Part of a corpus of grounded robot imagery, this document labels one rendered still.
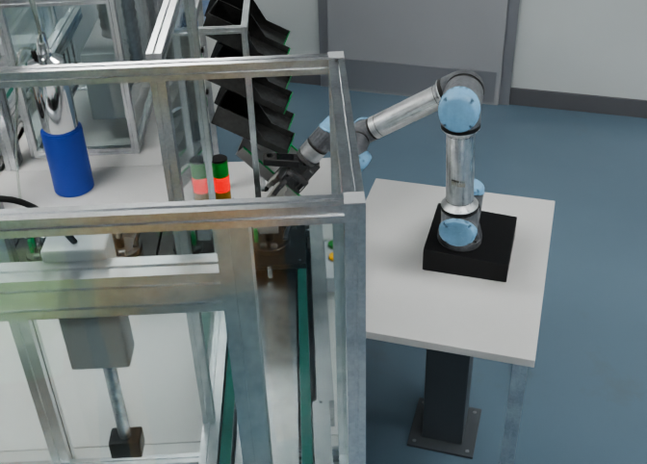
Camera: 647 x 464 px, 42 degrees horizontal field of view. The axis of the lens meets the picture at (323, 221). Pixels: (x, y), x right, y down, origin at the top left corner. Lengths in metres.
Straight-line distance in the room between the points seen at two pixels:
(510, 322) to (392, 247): 0.53
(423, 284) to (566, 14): 3.19
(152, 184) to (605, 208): 2.60
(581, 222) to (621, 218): 0.23
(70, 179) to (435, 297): 1.50
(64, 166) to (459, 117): 1.63
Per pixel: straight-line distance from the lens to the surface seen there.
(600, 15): 5.73
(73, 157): 3.39
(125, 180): 3.53
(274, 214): 1.18
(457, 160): 2.54
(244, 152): 2.94
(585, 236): 4.70
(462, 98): 2.43
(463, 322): 2.71
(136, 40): 3.80
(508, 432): 2.88
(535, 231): 3.15
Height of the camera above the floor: 2.63
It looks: 34 degrees down
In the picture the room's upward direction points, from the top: 2 degrees counter-clockwise
